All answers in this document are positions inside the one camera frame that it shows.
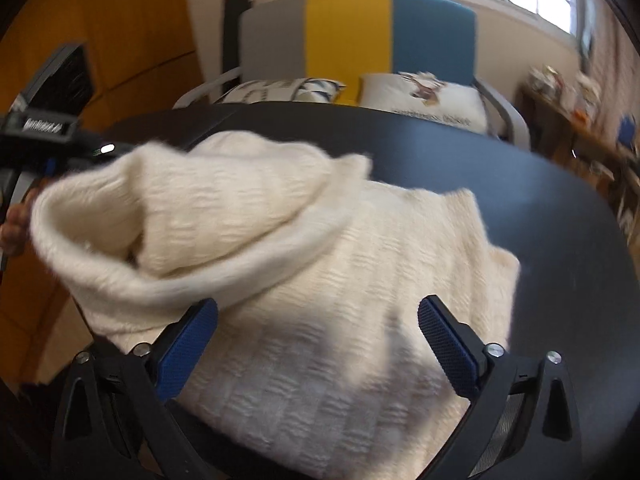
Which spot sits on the blue chair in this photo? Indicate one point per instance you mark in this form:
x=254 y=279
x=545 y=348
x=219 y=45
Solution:
x=628 y=130

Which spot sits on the white deer print pillow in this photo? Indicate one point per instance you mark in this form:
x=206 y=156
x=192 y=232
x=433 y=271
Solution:
x=395 y=97

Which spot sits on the geometric print pillow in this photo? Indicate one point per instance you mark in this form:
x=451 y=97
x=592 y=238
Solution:
x=270 y=91

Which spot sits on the orange wooden wardrobe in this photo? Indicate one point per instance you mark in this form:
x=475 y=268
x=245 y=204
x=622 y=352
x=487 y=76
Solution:
x=125 y=20

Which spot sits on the black upright post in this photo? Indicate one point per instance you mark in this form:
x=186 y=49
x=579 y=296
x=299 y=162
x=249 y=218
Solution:
x=232 y=35

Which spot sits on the wooden desk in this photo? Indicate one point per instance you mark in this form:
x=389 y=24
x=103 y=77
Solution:
x=560 y=110

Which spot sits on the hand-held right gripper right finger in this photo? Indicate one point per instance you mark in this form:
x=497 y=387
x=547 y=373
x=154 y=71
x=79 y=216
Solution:
x=445 y=345

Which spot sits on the person's left hand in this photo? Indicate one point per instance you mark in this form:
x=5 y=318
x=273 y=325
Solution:
x=15 y=230

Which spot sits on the cream knit sweater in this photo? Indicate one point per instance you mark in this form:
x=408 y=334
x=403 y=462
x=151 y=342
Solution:
x=325 y=285

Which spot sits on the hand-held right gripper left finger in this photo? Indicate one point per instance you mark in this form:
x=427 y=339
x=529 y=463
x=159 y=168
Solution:
x=190 y=345

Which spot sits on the grey yellow blue sofa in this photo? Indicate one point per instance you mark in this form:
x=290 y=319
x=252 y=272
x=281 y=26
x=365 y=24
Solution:
x=430 y=35

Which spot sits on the stack of clear boxes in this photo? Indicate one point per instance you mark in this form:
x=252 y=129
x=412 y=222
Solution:
x=589 y=92

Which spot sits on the beige patterned curtain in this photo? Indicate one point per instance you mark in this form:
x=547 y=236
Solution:
x=610 y=60

